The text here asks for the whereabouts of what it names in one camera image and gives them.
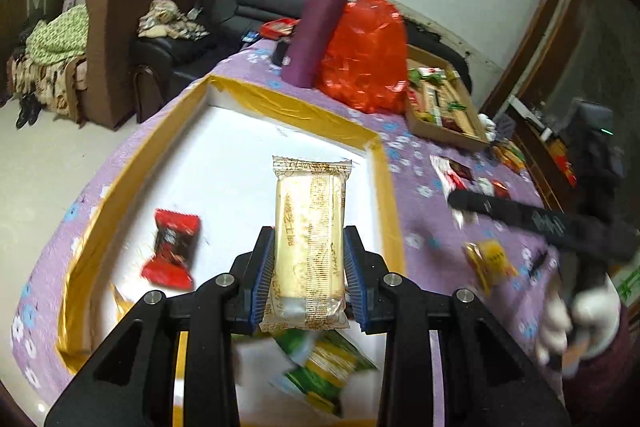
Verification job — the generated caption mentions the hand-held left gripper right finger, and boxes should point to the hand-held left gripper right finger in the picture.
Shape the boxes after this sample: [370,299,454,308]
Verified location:
[342,224,572,427]

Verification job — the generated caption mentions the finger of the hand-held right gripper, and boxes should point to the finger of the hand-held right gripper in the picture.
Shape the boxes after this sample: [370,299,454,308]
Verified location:
[446,188,572,250]

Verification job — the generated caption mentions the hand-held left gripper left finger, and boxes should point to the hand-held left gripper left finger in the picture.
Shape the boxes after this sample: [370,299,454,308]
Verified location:
[44,224,277,427]

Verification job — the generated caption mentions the white red snack packet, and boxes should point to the white red snack packet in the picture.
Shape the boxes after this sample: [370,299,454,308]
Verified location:
[430,155,476,228]

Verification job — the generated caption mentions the green pea packet olive band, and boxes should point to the green pea packet olive band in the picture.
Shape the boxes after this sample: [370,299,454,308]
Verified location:
[270,329,379,418]

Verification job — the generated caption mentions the beige wafer packet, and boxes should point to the beige wafer packet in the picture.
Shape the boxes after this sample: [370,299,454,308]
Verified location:
[259,154,353,334]

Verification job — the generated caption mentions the red candy packet dark centre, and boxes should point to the red candy packet dark centre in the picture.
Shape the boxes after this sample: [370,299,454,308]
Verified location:
[140,208,202,292]

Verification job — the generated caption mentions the white foam box yellow tape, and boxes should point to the white foam box yellow tape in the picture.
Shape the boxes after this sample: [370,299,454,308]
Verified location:
[56,74,407,427]

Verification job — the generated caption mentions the person's right forearm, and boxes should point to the person's right forearm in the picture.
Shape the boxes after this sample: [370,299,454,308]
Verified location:
[560,304,640,427]

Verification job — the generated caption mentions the pile of assorted wrapped snacks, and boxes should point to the pile of assorted wrapped snacks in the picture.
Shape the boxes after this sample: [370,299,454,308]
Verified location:
[407,67,481,138]

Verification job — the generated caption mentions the person's right hand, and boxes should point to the person's right hand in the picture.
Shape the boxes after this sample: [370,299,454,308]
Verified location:
[534,279,622,370]

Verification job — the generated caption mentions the heap of yellow green packets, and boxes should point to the heap of yellow green packets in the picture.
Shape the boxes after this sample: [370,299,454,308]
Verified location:
[492,141,527,174]

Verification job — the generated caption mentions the clear cracker packet yellow label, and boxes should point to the clear cracker packet yellow label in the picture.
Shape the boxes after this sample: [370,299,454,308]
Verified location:
[461,239,519,297]

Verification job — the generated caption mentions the cardboard box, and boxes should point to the cardboard box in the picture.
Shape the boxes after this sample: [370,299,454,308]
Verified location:
[403,44,491,152]

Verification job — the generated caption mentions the wooden cabinet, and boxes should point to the wooden cabinet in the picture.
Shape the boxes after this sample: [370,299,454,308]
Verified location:
[479,0,640,212]

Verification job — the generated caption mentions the red plastic bag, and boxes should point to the red plastic bag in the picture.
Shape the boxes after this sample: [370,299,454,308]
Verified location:
[319,0,409,115]

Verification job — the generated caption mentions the black remote control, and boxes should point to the black remote control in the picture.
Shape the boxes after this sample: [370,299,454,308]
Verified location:
[271,41,292,68]

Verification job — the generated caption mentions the purple thermos bottle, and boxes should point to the purple thermos bottle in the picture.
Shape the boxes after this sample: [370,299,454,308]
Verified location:
[280,0,359,88]

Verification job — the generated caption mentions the flat red box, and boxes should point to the flat red box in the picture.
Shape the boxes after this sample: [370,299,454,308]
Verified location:
[261,18,301,40]

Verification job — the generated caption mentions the black leather sofa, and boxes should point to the black leather sofa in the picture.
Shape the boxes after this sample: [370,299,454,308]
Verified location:
[131,0,472,124]

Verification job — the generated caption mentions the crumpled patterned cloth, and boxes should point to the crumpled patterned cloth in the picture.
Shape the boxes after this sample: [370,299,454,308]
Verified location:
[137,0,211,42]

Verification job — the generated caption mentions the black shoe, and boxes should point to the black shoe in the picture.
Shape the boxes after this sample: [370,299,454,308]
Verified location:
[15,93,32,130]
[27,91,47,126]

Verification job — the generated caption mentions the brown armchair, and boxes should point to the brown armchair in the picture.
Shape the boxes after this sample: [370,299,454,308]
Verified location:
[75,0,219,130]

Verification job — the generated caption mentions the brown printed cloth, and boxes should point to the brown printed cloth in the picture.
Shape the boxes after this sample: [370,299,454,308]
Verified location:
[6,54,83,114]

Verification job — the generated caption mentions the green patterned blanket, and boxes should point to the green patterned blanket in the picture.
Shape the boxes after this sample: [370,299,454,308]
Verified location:
[25,4,92,68]

